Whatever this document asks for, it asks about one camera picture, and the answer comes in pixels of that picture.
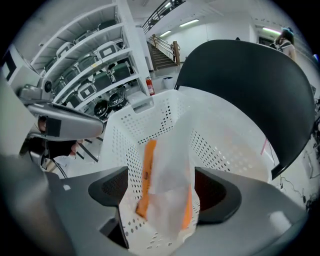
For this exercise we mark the white perforated basket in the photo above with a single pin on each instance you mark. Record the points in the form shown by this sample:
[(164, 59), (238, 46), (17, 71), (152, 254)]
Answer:
[(225, 140)]

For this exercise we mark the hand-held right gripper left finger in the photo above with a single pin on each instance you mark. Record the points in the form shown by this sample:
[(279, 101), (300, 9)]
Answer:
[(82, 200)]

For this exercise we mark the red fire extinguisher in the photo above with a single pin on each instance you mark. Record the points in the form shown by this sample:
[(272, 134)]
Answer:
[(150, 87)]

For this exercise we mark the person's left hand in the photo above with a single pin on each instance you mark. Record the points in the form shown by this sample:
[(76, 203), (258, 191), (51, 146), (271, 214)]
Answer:
[(76, 148)]

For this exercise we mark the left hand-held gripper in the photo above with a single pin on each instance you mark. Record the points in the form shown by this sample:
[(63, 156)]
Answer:
[(22, 77)]

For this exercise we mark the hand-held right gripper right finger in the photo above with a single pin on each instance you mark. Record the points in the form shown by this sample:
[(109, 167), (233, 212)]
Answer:
[(250, 212)]

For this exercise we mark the ceiling strip light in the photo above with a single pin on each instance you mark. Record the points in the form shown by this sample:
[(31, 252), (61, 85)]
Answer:
[(165, 33), (271, 30), (189, 23)]

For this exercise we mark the row of grey device cases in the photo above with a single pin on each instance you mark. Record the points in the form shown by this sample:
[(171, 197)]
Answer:
[(105, 52)]

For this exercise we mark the black folding chair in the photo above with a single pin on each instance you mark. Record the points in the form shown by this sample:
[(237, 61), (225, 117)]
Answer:
[(250, 82)]

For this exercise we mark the small white bin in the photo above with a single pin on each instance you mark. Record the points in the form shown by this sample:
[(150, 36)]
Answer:
[(168, 83)]

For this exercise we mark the wooden staircase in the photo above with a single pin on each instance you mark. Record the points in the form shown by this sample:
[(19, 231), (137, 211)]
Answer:
[(162, 57)]

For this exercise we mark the orange tissue packet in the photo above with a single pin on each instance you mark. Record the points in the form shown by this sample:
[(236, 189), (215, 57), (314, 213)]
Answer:
[(170, 175)]

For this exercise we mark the white metal shelf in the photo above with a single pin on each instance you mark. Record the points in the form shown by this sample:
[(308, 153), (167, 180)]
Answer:
[(130, 37)]

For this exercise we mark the black mezzanine railing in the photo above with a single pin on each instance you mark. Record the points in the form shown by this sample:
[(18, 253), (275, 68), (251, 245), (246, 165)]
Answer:
[(160, 12)]

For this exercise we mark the pile of black headsets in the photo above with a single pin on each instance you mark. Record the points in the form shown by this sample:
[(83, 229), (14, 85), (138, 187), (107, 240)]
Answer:
[(110, 105)]

